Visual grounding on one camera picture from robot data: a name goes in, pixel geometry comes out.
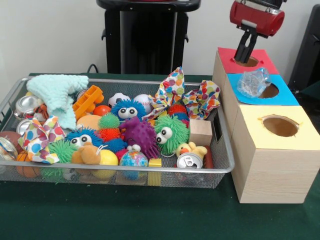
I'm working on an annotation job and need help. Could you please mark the clear bottle with blue label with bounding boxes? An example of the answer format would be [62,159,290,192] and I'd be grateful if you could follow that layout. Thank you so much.
[236,67,272,99]

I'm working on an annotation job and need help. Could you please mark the black cable loop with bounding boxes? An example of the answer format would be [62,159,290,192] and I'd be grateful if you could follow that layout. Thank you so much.
[86,63,100,74]

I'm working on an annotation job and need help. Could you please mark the purple spiky rubber toy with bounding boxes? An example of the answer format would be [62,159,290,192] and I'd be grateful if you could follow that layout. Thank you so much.
[118,116,161,160]

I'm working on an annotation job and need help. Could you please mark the green fuzzy googly-eyed toy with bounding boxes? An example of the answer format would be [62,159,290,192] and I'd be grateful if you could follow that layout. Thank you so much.
[153,114,191,156]

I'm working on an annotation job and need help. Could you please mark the polka-dot colourful cloth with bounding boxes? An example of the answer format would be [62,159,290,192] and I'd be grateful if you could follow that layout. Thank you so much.
[182,79,221,120]
[17,115,66,165]
[142,66,186,121]

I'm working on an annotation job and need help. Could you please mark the wooden three-hole box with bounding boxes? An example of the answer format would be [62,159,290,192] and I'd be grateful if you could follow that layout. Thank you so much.
[211,47,320,205]

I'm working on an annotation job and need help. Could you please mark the mint waffle cloth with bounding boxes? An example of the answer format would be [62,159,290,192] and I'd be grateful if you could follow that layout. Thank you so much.
[26,74,90,130]

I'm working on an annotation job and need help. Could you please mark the silver drink can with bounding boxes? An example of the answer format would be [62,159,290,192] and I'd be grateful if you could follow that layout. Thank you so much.
[176,152,203,170]

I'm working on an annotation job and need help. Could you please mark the dark green tablecloth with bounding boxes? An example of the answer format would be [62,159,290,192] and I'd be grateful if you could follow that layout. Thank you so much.
[0,72,320,240]

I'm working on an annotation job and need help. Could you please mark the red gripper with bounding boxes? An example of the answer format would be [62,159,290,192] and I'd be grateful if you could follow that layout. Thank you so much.
[229,0,286,65]

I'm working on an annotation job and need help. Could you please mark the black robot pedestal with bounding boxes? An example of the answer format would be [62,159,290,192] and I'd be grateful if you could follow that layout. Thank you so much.
[96,0,202,76]

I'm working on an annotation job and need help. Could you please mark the globe print ball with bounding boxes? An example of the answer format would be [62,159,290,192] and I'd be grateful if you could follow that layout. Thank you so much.
[118,149,149,168]

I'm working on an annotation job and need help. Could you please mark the brown teddy bear plush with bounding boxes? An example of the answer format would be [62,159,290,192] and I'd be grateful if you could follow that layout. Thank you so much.
[71,141,102,165]

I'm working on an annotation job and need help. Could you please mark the black upright stand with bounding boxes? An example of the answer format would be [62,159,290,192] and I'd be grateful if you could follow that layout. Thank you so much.
[287,4,320,101]

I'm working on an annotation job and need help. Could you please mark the orange plastic block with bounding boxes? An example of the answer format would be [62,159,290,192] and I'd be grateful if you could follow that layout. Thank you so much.
[72,84,105,121]

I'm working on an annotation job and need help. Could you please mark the metal mesh bin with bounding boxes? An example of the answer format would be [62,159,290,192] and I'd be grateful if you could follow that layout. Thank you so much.
[0,76,235,190]

